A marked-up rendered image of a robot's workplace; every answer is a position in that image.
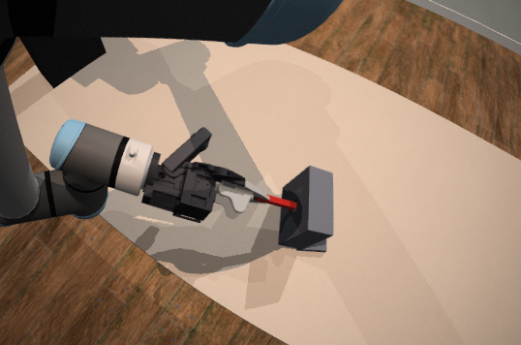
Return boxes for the red peg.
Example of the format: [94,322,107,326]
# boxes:
[256,195,296,210]

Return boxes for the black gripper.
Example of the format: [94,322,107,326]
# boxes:
[141,152,269,223]

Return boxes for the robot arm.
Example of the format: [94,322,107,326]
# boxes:
[0,0,343,227]

